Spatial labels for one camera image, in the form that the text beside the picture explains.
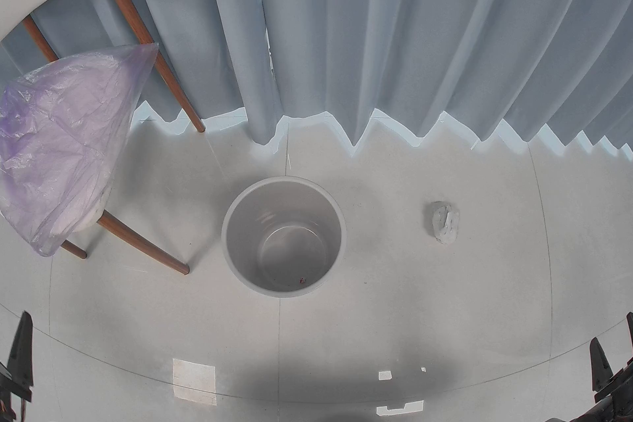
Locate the white trash bin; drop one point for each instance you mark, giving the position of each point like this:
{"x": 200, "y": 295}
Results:
{"x": 282, "y": 212}

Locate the white paper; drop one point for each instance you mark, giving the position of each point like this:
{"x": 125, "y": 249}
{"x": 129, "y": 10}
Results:
{"x": 443, "y": 222}

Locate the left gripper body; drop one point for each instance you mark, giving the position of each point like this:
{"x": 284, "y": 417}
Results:
{"x": 12, "y": 388}

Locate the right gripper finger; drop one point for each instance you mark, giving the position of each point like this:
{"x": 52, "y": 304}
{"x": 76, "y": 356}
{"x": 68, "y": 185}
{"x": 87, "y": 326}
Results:
{"x": 630, "y": 341}
{"x": 601, "y": 375}

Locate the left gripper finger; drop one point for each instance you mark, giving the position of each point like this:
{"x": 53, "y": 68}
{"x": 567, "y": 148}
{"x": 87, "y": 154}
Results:
{"x": 24, "y": 360}

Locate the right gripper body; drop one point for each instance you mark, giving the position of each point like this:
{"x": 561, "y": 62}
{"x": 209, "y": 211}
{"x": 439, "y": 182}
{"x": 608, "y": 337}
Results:
{"x": 620, "y": 390}

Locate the purple plastic bag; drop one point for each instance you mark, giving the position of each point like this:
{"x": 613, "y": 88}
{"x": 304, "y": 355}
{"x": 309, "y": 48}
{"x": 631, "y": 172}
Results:
{"x": 64, "y": 138}

